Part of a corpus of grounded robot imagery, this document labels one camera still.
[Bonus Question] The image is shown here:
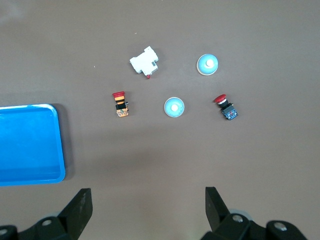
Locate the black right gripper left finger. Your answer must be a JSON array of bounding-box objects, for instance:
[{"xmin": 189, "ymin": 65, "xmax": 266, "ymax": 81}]
[{"xmin": 0, "ymin": 188, "xmax": 94, "ymax": 240}]

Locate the red push button black base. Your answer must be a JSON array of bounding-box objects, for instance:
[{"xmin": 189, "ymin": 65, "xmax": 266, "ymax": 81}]
[{"xmin": 213, "ymin": 93, "xmax": 239, "ymax": 122}]

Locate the white circuit breaker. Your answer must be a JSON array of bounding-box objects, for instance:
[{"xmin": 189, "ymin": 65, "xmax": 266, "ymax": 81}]
[{"xmin": 129, "ymin": 45, "xmax": 160, "ymax": 80}]

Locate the brown table mat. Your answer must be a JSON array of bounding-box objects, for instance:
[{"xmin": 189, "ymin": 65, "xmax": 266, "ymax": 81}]
[{"xmin": 0, "ymin": 0, "xmax": 320, "ymax": 240}]

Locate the orange emergency stop button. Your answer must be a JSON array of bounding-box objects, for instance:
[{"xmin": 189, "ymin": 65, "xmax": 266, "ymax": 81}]
[{"xmin": 112, "ymin": 91, "xmax": 133, "ymax": 118}]

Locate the blue plastic tray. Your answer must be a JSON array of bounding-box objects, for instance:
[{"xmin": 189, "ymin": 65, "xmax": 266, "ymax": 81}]
[{"xmin": 0, "ymin": 103, "xmax": 66, "ymax": 187}]

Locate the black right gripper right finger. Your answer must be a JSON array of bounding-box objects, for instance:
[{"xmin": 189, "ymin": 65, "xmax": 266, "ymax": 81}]
[{"xmin": 199, "ymin": 186, "xmax": 309, "ymax": 240}]

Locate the blue bell cream button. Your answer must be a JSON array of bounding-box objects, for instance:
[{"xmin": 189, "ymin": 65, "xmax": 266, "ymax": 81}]
[
  {"xmin": 196, "ymin": 53, "xmax": 219, "ymax": 77},
  {"xmin": 163, "ymin": 96, "xmax": 186, "ymax": 119}
]

